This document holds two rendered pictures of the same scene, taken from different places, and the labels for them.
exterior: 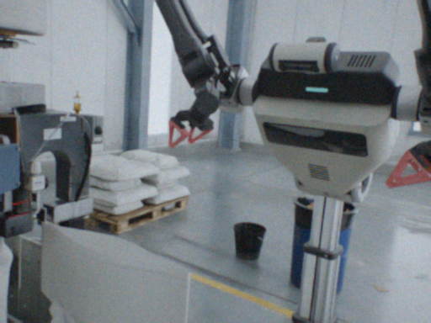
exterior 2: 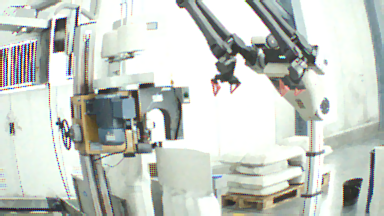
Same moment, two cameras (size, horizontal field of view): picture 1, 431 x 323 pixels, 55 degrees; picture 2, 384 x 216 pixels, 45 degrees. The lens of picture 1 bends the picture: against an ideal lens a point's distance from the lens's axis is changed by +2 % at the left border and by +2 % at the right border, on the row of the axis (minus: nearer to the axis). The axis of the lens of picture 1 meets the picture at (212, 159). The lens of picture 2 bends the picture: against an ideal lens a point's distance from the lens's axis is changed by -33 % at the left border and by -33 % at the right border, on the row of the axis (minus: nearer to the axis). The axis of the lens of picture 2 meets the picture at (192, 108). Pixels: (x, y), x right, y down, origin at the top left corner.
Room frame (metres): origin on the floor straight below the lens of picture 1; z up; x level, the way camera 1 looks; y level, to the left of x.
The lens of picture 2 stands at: (-1.77, -1.24, 1.40)
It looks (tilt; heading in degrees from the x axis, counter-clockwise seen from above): 3 degrees down; 27
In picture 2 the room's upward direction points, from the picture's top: 4 degrees counter-clockwise
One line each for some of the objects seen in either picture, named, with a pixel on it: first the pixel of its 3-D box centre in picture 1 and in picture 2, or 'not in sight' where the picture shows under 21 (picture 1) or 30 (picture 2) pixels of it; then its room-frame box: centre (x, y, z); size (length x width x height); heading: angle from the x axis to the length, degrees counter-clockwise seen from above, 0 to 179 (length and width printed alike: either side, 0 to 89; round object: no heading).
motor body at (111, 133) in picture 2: not in sight; (109, 119); (0.78, 0.53, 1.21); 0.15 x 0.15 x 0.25
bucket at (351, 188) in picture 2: (248, 241); (351, 192); (3.41, -0.38, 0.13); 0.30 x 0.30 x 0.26
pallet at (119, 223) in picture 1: (128, 205); (280, 190); (4.38, 0.90, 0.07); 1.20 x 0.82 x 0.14; 150
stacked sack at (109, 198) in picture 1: (124, 193); (273, 176); (4.02, 0.87, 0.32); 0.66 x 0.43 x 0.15; 150
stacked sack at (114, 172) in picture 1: (126, 169); (275, 154); (4.02, 0.87, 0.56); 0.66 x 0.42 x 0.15; 148
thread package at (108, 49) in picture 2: not in sight; (112, 43); (1.05, 0.69, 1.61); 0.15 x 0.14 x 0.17; 58
